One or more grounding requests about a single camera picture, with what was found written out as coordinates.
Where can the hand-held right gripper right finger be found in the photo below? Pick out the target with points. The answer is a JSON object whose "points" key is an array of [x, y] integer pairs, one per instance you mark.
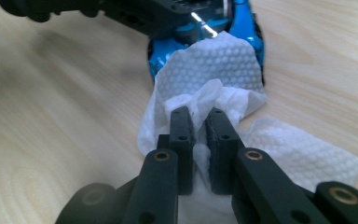
{"points": [[254, 186]]}

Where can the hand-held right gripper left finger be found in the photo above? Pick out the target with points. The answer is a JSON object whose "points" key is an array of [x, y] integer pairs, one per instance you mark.
{"points": [[161, 186]]}

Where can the white wet wipe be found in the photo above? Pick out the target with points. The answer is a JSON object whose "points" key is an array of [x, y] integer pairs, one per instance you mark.
{"points": [[208, 65]]}

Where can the blue toy car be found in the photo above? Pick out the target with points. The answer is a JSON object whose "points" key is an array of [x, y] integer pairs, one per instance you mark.
{"points": [[242, 21]]}

